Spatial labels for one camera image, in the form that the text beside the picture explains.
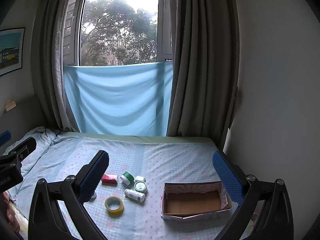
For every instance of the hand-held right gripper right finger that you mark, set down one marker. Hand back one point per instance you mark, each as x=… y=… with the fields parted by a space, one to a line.
x=228 y=180

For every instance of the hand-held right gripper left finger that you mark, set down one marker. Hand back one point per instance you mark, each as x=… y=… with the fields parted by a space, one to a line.
x=93 y=177

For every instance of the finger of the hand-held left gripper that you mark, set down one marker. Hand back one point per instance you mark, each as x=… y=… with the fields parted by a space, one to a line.
x=4 y=138
x=25 y=147

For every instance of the red rectangular box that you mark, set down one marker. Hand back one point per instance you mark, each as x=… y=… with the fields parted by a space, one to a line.
x=109 y=179

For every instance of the dark grey lid can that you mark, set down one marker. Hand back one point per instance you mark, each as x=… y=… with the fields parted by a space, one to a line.
x=93 y=197

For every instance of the green lid white jar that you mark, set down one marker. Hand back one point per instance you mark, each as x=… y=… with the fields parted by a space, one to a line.
x=126 y=177

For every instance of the yellow jar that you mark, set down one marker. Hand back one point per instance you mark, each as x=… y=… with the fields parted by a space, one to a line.
x=110 y=206

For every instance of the cardboard box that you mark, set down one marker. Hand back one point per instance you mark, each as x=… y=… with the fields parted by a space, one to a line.
x=192 y=202

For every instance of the white pill bottle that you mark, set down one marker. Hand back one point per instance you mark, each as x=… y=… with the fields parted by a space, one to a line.
x=135 y=195

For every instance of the person's left hand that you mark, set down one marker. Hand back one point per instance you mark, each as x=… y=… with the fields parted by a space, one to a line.
x=11 y=212

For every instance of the light blue crumpled quilt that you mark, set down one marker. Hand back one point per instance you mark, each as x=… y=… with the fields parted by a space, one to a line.
x=37 y=135

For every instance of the green fitted sheet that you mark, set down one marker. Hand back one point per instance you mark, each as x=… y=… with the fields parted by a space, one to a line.
x=140 y=137

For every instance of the checked floral bed sheet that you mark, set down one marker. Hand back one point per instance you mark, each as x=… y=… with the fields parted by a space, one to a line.
x=155 y=155

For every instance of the light blue hanging cloth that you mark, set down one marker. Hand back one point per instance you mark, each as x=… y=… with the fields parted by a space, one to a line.
x=117 y=97

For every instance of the grey-brown curtain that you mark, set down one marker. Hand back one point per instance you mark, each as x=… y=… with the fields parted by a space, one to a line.
x=50 y=55
x=200 y=55

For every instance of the small beige wall fixture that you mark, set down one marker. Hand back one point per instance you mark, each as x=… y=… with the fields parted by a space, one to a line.
x=10 y=104

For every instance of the framed wall picture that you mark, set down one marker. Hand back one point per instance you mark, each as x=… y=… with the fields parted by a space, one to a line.
x=10 y=50

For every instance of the window frame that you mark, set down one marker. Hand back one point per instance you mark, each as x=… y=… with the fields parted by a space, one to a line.
x=165 y=30

